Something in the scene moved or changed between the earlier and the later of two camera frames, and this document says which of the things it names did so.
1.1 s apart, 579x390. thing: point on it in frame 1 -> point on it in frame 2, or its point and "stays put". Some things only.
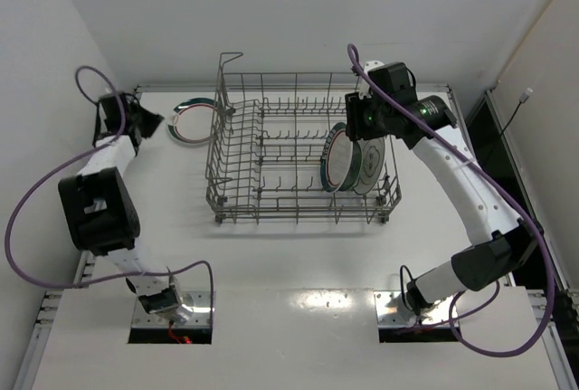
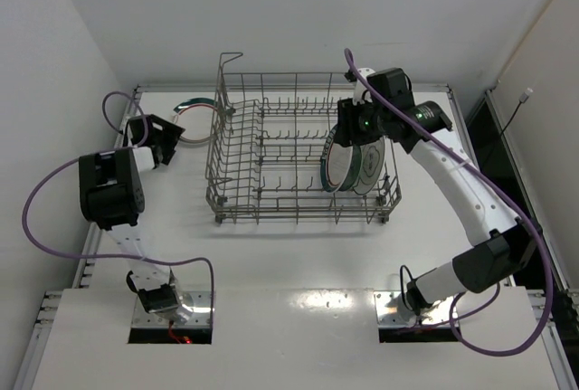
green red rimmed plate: x=341 y=160 stays put
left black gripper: x=137 y=120 -> x=164 y=132
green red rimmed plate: x=193 y=120 stays put
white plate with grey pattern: x=373 y=157 stays put
